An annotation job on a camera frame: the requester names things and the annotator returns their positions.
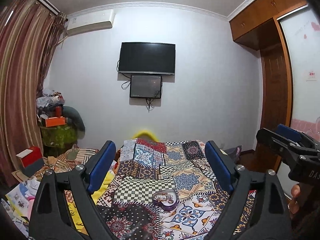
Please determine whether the red gold beaded bracelet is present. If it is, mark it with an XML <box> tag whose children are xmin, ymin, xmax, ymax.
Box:
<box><xmin>154</xmin><ymin>192</ymin><xmax>176</xmax><ymax>204</ymax></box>

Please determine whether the purple heart jewelry box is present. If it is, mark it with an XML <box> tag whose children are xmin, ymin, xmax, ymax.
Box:
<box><xmin>151</xmin><ymin>189</ymin><xmax>178</xmax><ymax>211</ymax></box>

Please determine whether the person's right hand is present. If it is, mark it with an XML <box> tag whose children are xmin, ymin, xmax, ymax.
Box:
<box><xmin>288</xmin><ymin>184</ymin><xmax>300</xmax><ymax>216</ymax></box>

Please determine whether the yellow cloth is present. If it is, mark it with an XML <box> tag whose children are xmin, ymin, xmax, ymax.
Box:
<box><xmin>68</xmin><ymin>160</ymin><xmax>115</xmax><ymax>239</ymax></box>

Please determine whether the brown striped blanket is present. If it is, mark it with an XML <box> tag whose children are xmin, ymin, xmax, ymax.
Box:
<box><xmin>34</xmin><ymin>144</ymin><xmax>99</xmax><ymax>181</ymax></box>

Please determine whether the dark bag on floor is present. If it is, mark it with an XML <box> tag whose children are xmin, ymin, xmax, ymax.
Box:
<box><xmin>224</xmin><ymin>145</ymin><xmax>242</xmax><ymax>163</ymax></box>

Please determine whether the red white box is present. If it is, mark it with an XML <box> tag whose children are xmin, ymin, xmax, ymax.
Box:
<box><xmin>16</xmin><ymin>146</ymin><xmax>44</xmax><ymax>168</ymax></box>

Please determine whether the green patterned box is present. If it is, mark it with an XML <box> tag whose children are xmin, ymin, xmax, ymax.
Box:
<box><xmin>40</xmin><ymin>125</ymin><xmax>78</xmax><ymax>148</ymax></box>

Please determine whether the orange shoe box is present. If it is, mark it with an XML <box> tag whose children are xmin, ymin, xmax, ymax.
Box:
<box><xmin>45</xmin><ymin>116</ymin><xmax>66</xmax><ymax>127</ymax></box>

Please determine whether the grey green pillow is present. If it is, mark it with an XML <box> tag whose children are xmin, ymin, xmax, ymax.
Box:
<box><xmin>62</xmin><ymin>106</ymin><xmax>85</xmax><ymax>132</ymax></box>

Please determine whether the colourful patchwork bedspread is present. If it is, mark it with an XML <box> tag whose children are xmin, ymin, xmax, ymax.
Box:
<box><xmin>63</xmin><ymin>138</ymin><xmax>257</xmax><ymax>240</ymax></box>

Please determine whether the brown wooden wardrobe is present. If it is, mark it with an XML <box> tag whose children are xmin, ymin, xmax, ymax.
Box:
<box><xmin>228</xmin><ymin>0</ymin><xmax>309</xmax><ymax>173</ymax></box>

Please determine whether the yellow chair back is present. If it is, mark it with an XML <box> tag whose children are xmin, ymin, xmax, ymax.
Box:
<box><xmin>132</xmin><ymin>129</ymin><xmax>159</xmax><ymax>141</ymax></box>

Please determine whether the red striped curtain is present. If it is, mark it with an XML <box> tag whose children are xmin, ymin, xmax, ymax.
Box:
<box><xmin>1</xmin><ymin>0</ymin><xmax>67</xmax><ymax>187</ymax></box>

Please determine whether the small black wall monitor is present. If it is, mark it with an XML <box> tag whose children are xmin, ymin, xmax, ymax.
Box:
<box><xmin>130</xmin><ymin>75</ymin><xmax>162</xmax><ymax>99</ymax></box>

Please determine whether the black wall television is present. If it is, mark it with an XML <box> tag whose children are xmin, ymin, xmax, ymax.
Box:
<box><xmin>118</xmin><ymin>42</ymin><xmax>176</xmax><ymax>75</ymax></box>

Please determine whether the white wall air conditioner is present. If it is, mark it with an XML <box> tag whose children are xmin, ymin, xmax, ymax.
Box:
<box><xmin>66</xmin><ymin>9</ymin><xmax>116</xmax><ymax>36</ymax></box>

